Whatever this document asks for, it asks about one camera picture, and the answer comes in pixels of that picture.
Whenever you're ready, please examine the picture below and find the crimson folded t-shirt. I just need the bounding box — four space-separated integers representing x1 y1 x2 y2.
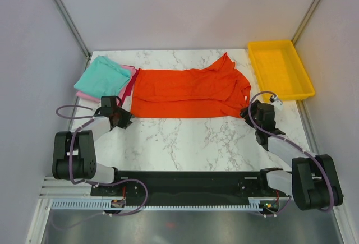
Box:
120 68 140 102

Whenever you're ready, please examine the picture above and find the aluminium frame post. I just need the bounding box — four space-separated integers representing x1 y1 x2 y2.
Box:
291 0 322 46
53 0 91 60

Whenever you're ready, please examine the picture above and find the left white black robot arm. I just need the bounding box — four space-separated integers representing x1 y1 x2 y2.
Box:
52 96 134 195

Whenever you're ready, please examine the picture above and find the yellow plastic tray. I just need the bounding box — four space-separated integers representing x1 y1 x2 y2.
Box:
247 39 315 101

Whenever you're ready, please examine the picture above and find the left aluminium frame post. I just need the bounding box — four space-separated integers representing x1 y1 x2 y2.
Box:
53 0 91 60

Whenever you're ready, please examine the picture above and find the orange t-shirt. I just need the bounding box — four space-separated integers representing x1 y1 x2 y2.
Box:
131 53 251 118

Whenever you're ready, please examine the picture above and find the right aluminium frame post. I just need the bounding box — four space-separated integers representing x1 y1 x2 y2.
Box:
291 0 322 46

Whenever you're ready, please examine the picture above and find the pink folded t-shirt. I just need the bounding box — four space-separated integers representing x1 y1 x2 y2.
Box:
76 65 135 103

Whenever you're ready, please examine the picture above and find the teal folded t-shirt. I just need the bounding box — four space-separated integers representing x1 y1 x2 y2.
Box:
74 56 131 99

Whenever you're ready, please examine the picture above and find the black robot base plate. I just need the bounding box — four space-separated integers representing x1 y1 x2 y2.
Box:
90 171 286 206

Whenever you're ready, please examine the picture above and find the aluminium extrusion rail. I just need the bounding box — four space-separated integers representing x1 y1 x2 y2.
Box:
40 177 91 199

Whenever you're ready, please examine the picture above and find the white slotted cable duct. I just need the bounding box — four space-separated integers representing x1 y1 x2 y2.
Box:
51 199 277 211

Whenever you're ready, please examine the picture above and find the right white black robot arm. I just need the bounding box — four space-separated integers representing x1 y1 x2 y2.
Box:
240 100 344 211

